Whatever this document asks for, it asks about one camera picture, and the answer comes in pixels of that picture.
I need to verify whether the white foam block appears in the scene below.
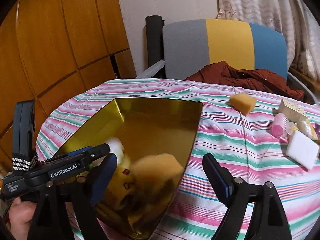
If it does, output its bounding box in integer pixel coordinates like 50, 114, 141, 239
285, 130, 319, 170

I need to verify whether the pink hair roller clip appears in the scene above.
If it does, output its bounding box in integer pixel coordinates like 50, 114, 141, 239
271, 113, 288, 138

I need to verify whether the clear plastic bag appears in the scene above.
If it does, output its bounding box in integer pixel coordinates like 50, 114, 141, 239
104, 137, 124, 166

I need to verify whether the purple foil packet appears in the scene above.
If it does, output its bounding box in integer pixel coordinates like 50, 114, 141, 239
315, 123, 320, 139

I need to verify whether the person left hand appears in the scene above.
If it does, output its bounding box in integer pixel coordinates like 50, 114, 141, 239
9, 197, 37, 239

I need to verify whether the gold metal tin tray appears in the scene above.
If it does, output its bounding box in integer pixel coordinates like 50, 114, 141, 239
57, 98, 203, 239

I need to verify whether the white chair armrest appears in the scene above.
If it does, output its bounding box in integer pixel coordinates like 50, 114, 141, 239
136, 60, 165, 79

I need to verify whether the striped pink green tablecloth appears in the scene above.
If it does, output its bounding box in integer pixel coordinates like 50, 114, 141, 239
35, 79, 319, 239

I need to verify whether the beige cardboard box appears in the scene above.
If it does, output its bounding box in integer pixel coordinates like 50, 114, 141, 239
278, 99, 308, 123

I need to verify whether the wooden wardrobe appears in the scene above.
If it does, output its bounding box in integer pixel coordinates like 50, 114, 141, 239
1, 0, 136, 174

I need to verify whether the yellow sponge block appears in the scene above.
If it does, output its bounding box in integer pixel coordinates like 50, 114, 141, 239
228, 93, 257, 115

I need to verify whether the black rolled mat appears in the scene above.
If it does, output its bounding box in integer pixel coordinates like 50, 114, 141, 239
145, 15, 164, 67

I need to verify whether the grey yellow blue chair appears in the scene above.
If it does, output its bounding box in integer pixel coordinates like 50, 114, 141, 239
163, 19, 288, 80

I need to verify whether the dark red garment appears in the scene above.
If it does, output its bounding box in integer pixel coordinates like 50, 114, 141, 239
186, 61, 304, 101

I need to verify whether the patterned pink curtain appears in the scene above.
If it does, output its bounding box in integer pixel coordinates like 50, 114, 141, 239
218, 0, 320, 81

